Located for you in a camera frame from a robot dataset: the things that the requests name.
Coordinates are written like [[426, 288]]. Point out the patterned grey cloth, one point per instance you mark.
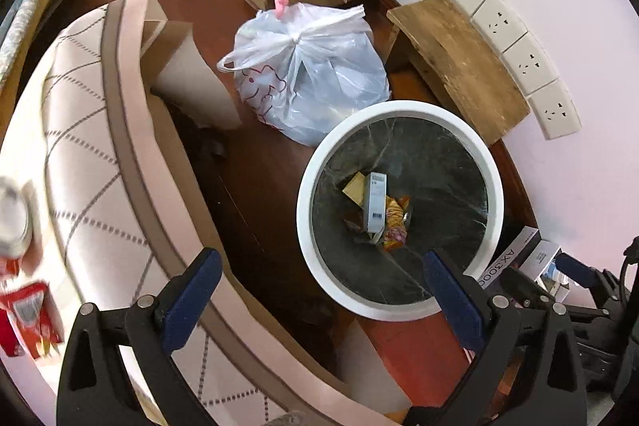
[[22, 17]]

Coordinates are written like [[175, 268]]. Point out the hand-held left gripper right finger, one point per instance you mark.
[[454, 301]]

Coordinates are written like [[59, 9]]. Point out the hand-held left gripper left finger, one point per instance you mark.
[[194, 296]]

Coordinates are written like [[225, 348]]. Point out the white router box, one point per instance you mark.
[[509, 256]]

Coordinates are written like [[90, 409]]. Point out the black bin liner bag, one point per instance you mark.
[[429, 161]]

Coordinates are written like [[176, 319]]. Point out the orange snack wrapper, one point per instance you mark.
[[394, 226]]

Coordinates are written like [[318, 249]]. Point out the white wall socket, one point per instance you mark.
[[555, 109], [530, 63], [500, 22]]

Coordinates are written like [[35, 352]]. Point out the beige cardboard sheet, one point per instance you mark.
[[199, 76]]

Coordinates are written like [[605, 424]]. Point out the grey cardboard packet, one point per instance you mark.
[[374, 201]]

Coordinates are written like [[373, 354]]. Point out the white round trash bin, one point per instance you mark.
[[304, 216]]

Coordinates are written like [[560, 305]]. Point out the white cardboard box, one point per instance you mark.
[[541, 255]]

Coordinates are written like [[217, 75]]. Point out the white quilted sofa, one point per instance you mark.
[[85, 131]]

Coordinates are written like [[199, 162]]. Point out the worn wooden board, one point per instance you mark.
[[464, 61]]

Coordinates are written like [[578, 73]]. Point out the white round container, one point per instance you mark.
[[12, 216]]

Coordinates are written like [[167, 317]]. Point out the yellow cardboard scrap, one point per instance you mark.
[[355, 188]]

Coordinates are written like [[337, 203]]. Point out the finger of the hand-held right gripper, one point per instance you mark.
[[519, 282], [574, 267]]

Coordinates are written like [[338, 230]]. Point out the small white bottle box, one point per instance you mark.
[[556, 279]]

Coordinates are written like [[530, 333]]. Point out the white knotted plastic bag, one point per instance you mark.
[[319, 76]]

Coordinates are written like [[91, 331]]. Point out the red snack packet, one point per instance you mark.
[[27, 306]]

